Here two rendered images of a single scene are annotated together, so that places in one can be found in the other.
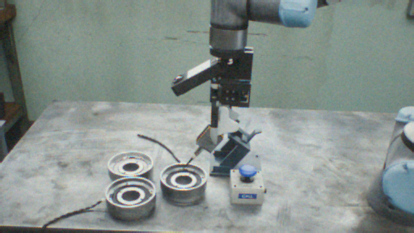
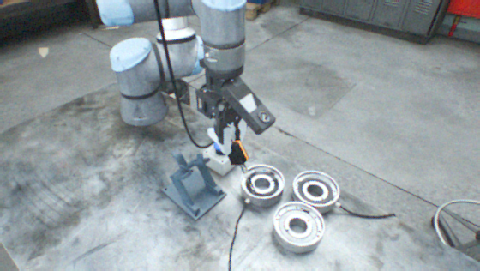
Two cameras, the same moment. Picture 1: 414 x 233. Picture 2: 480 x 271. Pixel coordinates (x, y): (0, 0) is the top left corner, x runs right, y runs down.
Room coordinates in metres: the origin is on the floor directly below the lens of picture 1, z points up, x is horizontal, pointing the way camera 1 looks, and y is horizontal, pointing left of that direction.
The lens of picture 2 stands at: (1.16, 0.32, 1.39)
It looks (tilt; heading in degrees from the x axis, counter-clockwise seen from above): 40 degrees down; 221
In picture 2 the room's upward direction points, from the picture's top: straight up
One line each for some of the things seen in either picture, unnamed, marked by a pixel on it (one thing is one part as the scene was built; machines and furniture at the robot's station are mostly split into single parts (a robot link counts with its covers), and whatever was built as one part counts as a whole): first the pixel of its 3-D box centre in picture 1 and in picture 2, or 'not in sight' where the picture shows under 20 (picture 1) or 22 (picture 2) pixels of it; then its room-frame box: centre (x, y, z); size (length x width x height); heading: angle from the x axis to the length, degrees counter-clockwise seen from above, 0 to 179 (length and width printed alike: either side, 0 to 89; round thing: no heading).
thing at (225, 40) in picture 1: (228, 36); (223, 53); (0.80, -0.03, 1.15); 0.08 x 0.08 x 0.05
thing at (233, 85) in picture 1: (229, 75); (223, 90); (0.79, -0.04, 1.07); 0.09 x 0.08 x 0.12; 88
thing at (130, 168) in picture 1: (131, 170); (297, 227); (0.80, 0.18, 0.82); 0.10 x 0.10 x 0.04
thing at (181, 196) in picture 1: (183, 183); (261, 185); (0.76, 0.05, 0.82); 0.10 x 0.10 x 0.04
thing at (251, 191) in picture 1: (248, 186); (220, 155); (0.76, -0.10, 0.82); 0.08 x 0.07 x 0.05; 91
